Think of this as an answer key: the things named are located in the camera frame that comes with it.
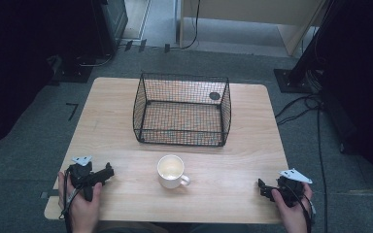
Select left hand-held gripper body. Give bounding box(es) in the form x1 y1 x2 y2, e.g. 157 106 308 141
66 155 105 202

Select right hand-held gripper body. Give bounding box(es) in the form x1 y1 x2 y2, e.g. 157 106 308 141
273 167 314 209

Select person's right hand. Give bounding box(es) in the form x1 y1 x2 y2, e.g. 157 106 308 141
270 183 314 233

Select person's left hand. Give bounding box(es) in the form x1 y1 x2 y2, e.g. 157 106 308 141
57 171 103 233

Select grey tape piece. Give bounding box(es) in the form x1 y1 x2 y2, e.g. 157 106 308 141
39 190 60 200

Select white cup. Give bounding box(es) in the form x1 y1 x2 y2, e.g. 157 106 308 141
156 153 191 190

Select person's legs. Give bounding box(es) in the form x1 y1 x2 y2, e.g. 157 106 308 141
96 220 252 233

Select black metal stand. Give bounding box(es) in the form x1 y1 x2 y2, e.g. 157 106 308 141
273 0 339 95

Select dark curtain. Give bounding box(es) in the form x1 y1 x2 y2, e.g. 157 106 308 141
317 0 373 195

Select black cabinet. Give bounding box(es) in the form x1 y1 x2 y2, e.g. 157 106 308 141
90 0 129 56

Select beige wooden furniture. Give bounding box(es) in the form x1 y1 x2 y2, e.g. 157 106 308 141
177 0 326 58

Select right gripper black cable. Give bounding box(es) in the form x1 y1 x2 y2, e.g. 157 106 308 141
283 183 317 233

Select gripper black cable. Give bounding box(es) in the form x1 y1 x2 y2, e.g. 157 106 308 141
283 183 317 233
58 169 81 233

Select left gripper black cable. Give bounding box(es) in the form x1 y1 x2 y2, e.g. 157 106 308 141
58 169 81 233

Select long black floor cable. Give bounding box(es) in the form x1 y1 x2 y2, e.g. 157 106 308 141
316 106 329 233

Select black wire mesh basket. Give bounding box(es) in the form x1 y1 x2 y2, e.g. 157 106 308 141
132 72 233 148

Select black floor cables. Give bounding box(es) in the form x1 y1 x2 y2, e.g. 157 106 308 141
274 92 324 127

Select black stand base plate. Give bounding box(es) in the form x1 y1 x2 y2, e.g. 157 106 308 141
49 55 95 84

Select black hanging cable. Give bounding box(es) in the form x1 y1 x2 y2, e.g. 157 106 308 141
179 0 202 50

